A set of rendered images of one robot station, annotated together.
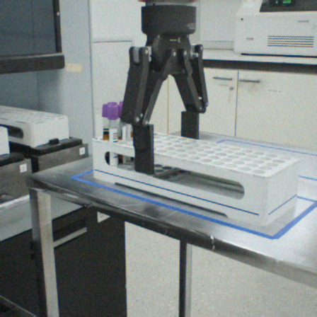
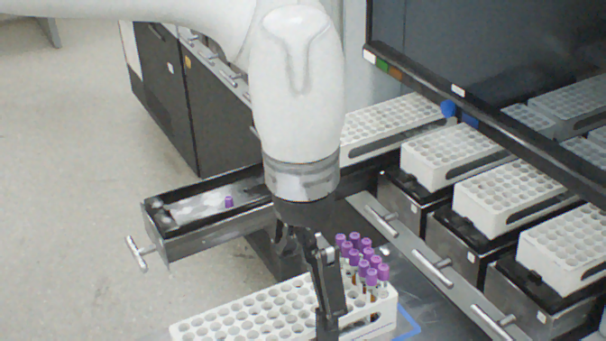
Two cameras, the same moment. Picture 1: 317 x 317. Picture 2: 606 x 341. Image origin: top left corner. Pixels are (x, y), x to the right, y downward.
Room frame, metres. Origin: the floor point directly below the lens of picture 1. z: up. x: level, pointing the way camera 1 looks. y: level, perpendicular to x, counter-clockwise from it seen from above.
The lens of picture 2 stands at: (0.92, -0.60, 1.54)
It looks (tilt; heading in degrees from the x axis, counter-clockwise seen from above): 34 degrees down; 116
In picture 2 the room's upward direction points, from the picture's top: 3 degrees counter-clockwise
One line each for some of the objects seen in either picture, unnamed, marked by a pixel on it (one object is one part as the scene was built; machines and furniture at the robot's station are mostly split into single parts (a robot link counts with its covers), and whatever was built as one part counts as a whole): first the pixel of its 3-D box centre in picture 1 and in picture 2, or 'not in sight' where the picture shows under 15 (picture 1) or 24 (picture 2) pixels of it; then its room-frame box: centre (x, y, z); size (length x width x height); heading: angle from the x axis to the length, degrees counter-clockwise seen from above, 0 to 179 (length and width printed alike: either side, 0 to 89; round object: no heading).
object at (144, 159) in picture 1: (143, 148); (290, 273); (0.59, 0.02, 0.89); 0.03 x 0.01 x 0.07; 51
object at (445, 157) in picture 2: not in sight; (478, 147); (0.75, 0.53, 0.83); 0.30 x 0.10 x 0.06; 53
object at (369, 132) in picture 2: not in sight; (384, 129); (0.56, 0.53, 0.83); 0.30 x 0.10 x 0.06; 53
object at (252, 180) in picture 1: (187, 168); (287, 326); (0.61, -0.04, 0.85); 0.30 x 0.10 x 0.06; 51
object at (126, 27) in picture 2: not in sight; (125, 38); (-0.90, 1.50, 0.43); 0.27 x 0.02 x 0.36; 143
